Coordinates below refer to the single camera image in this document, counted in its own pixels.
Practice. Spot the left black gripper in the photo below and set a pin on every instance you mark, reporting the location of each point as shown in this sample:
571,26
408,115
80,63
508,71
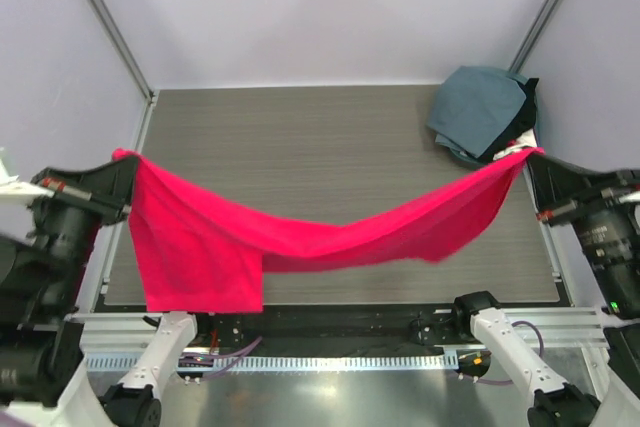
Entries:
108,185

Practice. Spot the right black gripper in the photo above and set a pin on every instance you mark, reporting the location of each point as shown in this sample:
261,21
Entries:
560,188

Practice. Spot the red t shirt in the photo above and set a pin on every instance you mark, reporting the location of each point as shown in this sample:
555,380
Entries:
199,252

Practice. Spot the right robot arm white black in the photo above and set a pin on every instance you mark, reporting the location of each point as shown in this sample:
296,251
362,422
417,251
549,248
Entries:
552,400

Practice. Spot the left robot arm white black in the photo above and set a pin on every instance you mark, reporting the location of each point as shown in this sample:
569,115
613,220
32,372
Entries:
44,373

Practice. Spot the white t shirt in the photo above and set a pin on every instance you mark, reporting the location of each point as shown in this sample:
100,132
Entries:
526,140

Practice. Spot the black t shirt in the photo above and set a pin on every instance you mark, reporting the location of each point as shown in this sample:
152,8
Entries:
524,120

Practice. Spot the grey blue t shirt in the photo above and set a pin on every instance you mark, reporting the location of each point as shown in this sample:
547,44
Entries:
473,107

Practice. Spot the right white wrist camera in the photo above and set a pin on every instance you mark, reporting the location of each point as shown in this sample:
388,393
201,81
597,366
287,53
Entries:
631,198

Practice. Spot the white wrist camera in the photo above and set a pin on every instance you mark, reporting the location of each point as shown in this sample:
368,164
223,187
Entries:
631,198
16,191

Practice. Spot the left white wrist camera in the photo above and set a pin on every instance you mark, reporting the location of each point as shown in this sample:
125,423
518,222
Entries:
16,191

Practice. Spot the aluminium front rail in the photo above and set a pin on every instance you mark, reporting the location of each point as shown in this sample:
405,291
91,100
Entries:
123,330

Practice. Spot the left aluminium frame post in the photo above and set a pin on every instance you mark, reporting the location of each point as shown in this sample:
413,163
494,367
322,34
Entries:
112,31

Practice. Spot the aluminium frame post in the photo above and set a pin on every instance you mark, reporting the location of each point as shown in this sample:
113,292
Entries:
112,31
534,33

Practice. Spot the white slotted cable duct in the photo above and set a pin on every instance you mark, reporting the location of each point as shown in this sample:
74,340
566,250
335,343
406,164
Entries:
255,364

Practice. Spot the right aluminium frame post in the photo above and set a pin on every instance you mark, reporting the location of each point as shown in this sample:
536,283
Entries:
534,33

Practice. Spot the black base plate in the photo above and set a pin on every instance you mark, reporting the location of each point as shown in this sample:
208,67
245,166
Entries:
355,330

